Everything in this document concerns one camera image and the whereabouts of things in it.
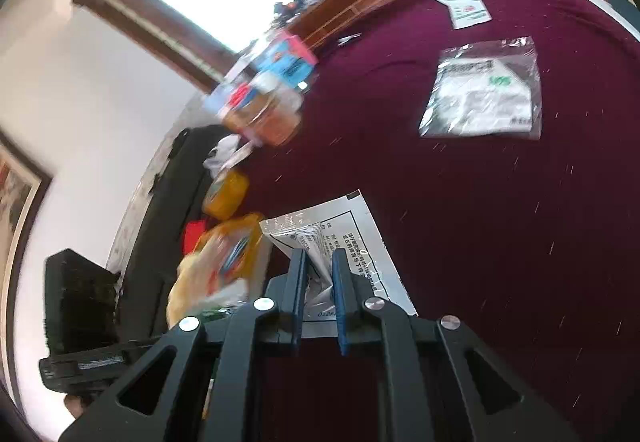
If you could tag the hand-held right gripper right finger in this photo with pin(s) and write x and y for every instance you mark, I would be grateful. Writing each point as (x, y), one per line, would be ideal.
(341, 297)

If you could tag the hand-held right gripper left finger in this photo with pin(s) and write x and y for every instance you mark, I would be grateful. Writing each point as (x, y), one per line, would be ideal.
(299, 292)

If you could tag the white printed foil packet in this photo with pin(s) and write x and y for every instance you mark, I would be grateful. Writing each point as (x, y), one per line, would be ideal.
(360, 232)

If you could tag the red bag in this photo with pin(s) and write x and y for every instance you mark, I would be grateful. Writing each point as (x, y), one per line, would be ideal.
(194, 234)

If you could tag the yellow tape roll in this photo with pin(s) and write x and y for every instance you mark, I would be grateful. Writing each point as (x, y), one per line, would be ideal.
(225, 197)

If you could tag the white plastic bag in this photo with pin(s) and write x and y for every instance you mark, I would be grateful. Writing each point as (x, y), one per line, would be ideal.
(222, 154)

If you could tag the clear plastic jar red label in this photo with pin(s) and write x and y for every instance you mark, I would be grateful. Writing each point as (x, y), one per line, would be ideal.
(265, 119)

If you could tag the red blue snack packet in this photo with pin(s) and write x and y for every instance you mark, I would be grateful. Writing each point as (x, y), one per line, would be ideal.
(227, 99)

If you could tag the small blue printed box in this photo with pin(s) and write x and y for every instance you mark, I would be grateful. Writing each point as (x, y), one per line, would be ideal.
(285, 57)

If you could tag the framed wall picture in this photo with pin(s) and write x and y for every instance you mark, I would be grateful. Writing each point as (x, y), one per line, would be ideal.
(20, 192)

